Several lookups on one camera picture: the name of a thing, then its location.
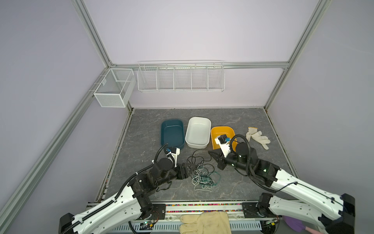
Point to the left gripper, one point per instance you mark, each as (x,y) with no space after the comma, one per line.
(180,168)

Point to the dark teal plastic bin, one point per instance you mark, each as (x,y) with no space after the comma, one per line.
(172,133)

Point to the purple pink brush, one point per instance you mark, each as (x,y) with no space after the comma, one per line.
(298,226)

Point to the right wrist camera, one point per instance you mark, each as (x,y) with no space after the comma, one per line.
(223,142)

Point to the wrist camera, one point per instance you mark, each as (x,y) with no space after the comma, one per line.
(223,142)
(172,153)

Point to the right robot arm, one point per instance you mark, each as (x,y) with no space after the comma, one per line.
(286,195)

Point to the small white mesh basket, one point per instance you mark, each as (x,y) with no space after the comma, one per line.
(115,88)

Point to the white knit glove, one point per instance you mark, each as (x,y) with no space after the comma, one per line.
(255,134)

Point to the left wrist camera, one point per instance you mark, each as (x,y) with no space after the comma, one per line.
(172,153)

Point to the yellow plastic bin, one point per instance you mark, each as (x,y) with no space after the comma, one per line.
(218,131)

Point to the white plastic bin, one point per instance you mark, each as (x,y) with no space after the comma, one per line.
(198,132)

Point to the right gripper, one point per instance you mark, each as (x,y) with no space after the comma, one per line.
(221,160)

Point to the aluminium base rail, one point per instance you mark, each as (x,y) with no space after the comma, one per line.
(201,209)

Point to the long white wire basket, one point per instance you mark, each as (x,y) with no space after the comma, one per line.
(181,76)

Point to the beige leather glove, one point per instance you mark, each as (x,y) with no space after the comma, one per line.
(205,223)

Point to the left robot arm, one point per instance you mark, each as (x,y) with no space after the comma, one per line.
(138,186)

